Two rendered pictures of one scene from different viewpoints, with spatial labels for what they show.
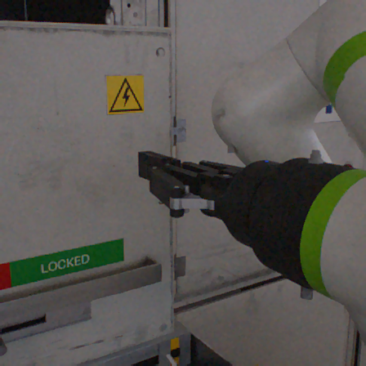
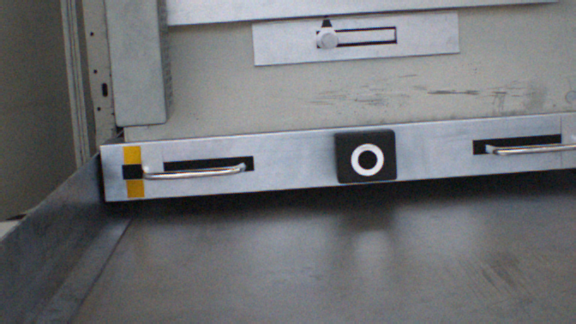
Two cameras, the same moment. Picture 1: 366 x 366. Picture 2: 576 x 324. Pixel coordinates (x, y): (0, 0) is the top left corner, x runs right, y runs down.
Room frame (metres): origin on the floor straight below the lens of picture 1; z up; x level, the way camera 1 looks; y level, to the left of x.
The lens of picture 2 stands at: (-0.22, -0.20, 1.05)
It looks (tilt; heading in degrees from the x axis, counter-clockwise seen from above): 10 degrees down; 33
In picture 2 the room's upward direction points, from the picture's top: 4 degrees counter-clockwise
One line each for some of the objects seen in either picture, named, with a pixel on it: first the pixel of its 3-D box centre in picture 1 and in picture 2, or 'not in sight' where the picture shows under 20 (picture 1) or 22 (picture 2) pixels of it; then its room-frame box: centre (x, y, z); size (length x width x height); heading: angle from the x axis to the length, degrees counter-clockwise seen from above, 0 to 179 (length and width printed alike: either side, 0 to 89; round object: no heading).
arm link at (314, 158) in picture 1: (313, 227); not in sight; (0.36, -0.10, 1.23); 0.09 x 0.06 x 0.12; 123
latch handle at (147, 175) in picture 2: not in sight; (194, 170); (0.47, 0.35, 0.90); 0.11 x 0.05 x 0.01; 123
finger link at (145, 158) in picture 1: (155, 168); not in sight; (0.55, 0.03, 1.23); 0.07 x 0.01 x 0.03; 33
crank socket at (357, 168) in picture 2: not in sight; (366, 156); (0.56, 0.21, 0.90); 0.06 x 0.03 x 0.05; 123
